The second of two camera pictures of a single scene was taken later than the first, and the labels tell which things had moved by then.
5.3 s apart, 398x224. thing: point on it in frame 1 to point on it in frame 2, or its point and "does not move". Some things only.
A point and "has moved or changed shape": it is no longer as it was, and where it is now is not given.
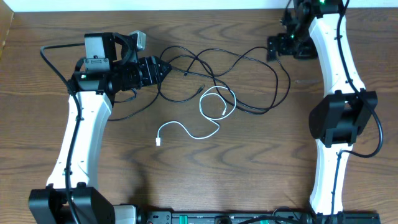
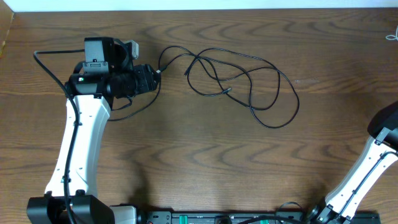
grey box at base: [125, 214] does not move
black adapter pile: [157, 217] does not move
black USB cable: [159, 93] has moved or changed shape
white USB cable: [158, 139] to [396, 36]
